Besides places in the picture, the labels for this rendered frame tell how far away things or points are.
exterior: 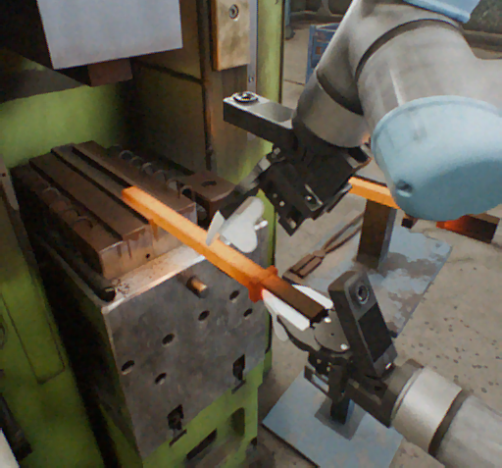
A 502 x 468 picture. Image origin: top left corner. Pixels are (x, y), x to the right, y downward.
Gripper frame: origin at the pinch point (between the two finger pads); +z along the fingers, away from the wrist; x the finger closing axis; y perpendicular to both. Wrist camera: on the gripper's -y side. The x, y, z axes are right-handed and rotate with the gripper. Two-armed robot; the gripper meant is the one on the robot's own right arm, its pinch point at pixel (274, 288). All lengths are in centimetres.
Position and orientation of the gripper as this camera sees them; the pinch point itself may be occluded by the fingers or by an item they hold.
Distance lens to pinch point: 58.7
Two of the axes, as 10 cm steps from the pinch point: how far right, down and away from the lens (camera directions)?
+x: 7.2, -3.8, 5.8
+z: -6.9, -3.8, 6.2
